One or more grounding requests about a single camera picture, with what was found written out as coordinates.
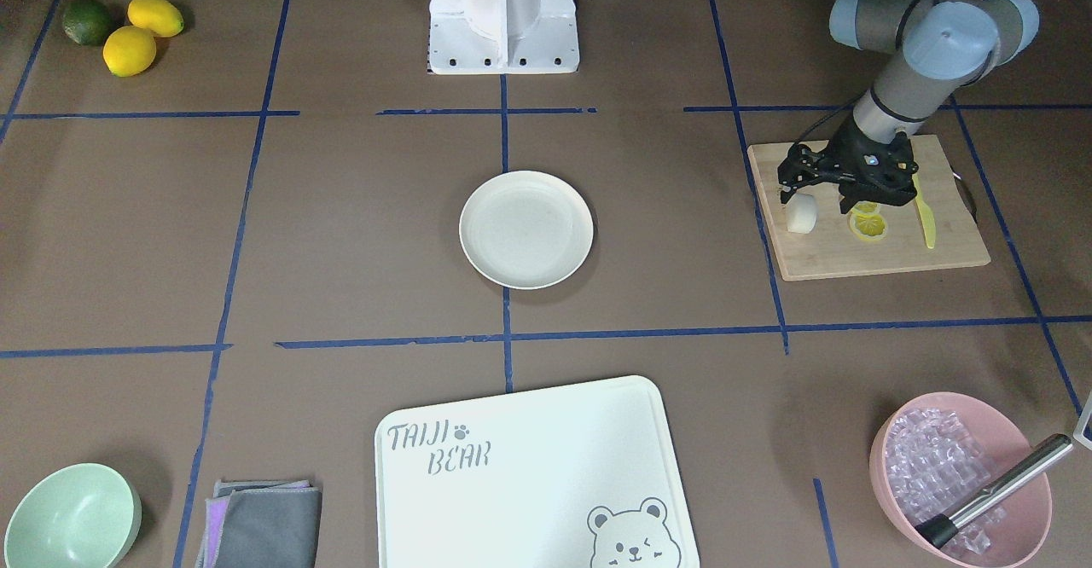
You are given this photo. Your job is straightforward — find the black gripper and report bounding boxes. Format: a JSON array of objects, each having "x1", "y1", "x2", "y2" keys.
[{"x1": 778, "y1": 118, "x2": 918, "y2": 216}]

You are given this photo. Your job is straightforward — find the white steamed bun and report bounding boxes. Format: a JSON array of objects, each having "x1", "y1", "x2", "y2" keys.
[{"x1": 785, "y1": 194, "x2": 819, "y2": 235}]

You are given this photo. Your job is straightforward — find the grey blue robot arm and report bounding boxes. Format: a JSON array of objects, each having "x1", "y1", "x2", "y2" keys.
[{"x1": 778, "y1": 0, "x2": 1040, "y2": 213}]

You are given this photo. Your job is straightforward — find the white bear tray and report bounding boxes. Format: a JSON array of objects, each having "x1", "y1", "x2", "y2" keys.
[{"x1": 375, "y1": 376, "x2": 700, "y2": 567}]

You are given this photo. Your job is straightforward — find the yellow lemon slice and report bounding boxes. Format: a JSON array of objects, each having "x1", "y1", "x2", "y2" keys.
[{"x1": 847, "y1": 204, "x2": 888, "y2": 242}]

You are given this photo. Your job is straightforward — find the wooden cutting board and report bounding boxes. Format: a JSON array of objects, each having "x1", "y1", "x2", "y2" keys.
[{"x1": 748, "y1": 134, "x2": 990, "y2": 281}]

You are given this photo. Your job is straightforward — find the yellow plastic knife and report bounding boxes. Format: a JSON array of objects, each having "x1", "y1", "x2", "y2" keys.
[{"x1": 912, "y1": 174, "x2": 937, "y2": 250}]

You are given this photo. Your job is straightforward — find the pink bowl with ice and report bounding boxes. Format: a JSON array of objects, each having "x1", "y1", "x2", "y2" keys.
[{"x1": 869, "y1": 391, "x2": 1053, "y2": 567}]

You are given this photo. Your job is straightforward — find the beige round plate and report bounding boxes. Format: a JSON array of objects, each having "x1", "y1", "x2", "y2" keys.
[{"x1": 459, "y1": 171, "x2": 595, "y2": 291}]

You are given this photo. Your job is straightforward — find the grey folded cloth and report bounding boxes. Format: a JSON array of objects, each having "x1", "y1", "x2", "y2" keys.
[{"x1": 195, "y1": 480, "x2": 322, "y2": 567}]

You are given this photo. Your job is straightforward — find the yellow lemon near lime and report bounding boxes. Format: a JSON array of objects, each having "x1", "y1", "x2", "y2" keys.
[{"x1": 126, "y1": 0, "x2": 186, "y2": 37}]

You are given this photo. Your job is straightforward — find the yellow lemon front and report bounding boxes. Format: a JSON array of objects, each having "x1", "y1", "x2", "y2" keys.
[{"x1": 102, "y1": 26, "x2": 159, "y2": 78}]

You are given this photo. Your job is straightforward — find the green lime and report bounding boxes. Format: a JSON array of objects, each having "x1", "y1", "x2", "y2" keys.
[{"x1": 61, "y1": 0, "x2": 114, "y2": 46}]

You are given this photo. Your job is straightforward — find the mint green bowl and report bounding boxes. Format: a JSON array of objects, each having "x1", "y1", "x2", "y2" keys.
[{"x1": 3, "y1": 463, "x2": 142, "y2": 567}]

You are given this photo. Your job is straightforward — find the metal board handle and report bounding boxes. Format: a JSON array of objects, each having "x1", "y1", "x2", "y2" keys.
[{"x1": 952, "y1": 171, "x2": 980, "y2": 223}]

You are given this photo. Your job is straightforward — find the metal scoop with black handle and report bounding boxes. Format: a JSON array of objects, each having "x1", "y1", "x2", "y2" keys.
[{"x1": 914, "y1": 433, "x2": 1075, "y2": 549}]

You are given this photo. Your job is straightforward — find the white pedestal base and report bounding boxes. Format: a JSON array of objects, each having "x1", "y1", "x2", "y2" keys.
[{"x1": 427, "y1": 0, "x2": 580, "y2": 75}]

